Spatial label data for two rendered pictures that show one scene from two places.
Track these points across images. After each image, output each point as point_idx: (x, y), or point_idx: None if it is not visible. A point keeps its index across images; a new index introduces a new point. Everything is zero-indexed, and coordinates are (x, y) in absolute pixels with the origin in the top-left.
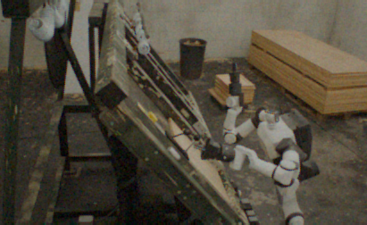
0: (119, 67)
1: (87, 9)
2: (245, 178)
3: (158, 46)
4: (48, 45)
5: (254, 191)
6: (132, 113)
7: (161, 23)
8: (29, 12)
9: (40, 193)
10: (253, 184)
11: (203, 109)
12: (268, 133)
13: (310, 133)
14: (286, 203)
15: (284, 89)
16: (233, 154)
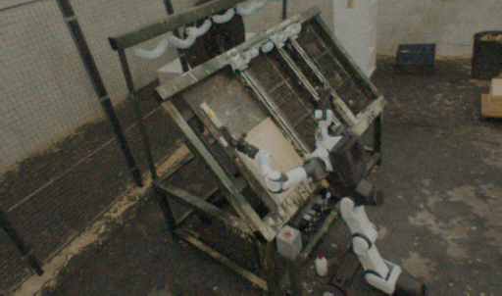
0: (182, 79)
1: (360, 6)
2: (429, 195)
3: (462, 38)
4: (191, 57)
5: (425, 211)
6: (175, 110)
7: (469, 12)
8: (118, 48)
9: None
10: (432, 205)
11: (458, 115)
12: (317, 148)
13: (348, 160)
14: (346, 219)
15: None
16: (253, 154)
